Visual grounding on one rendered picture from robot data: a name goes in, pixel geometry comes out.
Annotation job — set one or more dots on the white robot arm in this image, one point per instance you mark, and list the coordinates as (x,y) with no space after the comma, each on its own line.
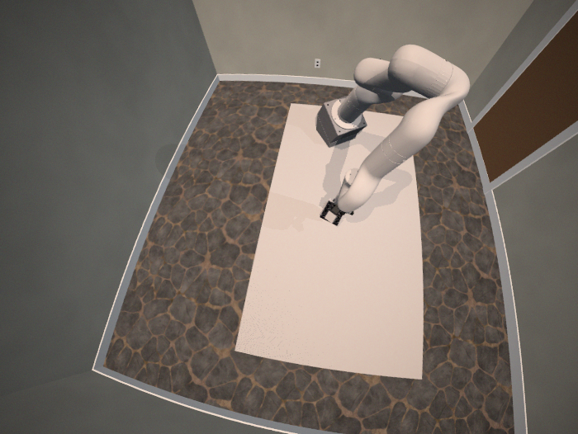
(412,68)

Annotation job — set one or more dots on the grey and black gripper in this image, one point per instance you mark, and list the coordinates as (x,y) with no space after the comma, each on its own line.
(343,213)

